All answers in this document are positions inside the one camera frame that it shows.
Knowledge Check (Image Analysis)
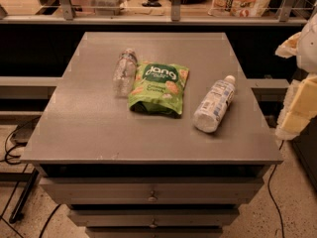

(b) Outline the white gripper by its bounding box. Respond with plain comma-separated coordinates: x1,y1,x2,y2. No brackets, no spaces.
275,14,317,141

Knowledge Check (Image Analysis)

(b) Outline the blue label plastic bottle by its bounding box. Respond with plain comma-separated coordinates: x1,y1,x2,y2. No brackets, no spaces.
193,75,236,133

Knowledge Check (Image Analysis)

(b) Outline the clear crushed plastic bottle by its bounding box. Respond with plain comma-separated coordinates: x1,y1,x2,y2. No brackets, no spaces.
113,49,138,97

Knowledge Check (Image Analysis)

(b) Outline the grey metal railing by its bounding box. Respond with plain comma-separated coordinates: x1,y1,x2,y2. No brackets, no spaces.
0,0,316,25

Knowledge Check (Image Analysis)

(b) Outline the green snack bag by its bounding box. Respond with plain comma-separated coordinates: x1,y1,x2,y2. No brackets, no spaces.
128,61,189,117

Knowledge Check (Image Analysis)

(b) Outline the grey drawer cabinet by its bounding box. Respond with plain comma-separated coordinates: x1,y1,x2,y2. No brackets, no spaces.
22,33,282,238

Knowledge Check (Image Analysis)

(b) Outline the top drawer knob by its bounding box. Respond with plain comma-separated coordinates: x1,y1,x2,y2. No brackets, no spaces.
148,191,158,202

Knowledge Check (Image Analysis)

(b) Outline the drawer knob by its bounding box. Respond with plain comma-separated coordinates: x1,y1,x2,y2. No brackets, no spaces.
148,191,158,202
149,218,158,229

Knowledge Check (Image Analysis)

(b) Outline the black stand leg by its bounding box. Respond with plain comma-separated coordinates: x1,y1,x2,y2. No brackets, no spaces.
0,169,39,224

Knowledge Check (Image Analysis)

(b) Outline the black cable right floor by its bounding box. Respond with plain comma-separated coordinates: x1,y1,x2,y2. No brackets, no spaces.
266,139,286,238

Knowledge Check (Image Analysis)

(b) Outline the black cables left floor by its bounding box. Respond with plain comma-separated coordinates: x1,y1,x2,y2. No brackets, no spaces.
0,116,62,238

